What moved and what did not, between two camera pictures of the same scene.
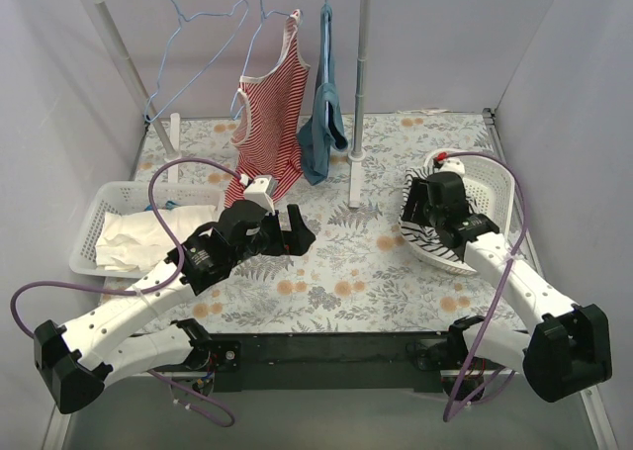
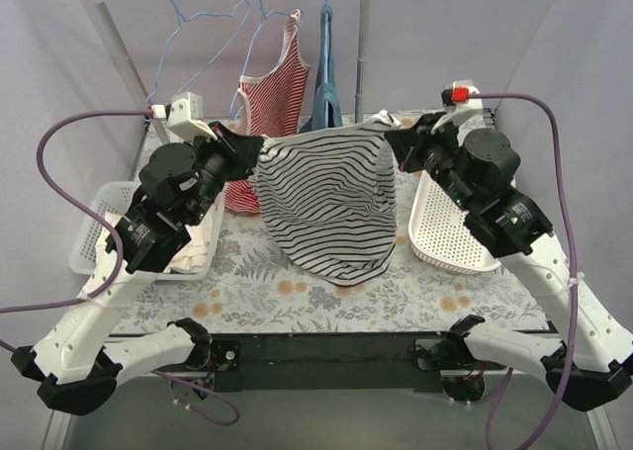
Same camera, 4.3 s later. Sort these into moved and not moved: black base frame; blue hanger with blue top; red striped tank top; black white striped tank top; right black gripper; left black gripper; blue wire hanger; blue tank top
Moved: right black gripper; left black gripper; black white striped tank top
Not moved: blue hanger with blue top; black base frame; blue wire hanger; red striped tank top; blue tank top
